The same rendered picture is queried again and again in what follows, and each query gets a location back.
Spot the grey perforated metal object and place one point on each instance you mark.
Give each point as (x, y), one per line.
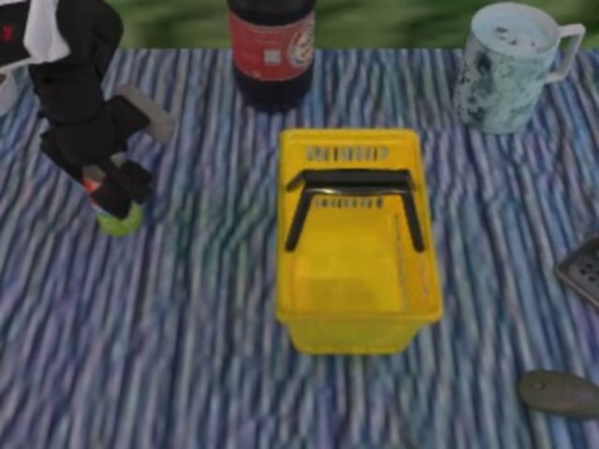
(582, 273)

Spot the teal marbled mug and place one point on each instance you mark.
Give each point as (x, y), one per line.
(503, 70)

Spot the grey oval flat object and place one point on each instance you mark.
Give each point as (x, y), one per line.
(557, 392)

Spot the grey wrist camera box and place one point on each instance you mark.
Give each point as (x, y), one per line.
(149, 113)

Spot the dark cola bottle red label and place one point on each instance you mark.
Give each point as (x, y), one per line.
(271, 51)

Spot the blue white striped cloth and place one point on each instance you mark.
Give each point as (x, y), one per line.
(187, 327)

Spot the green and red toy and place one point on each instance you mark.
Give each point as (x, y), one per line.
(119, 225)

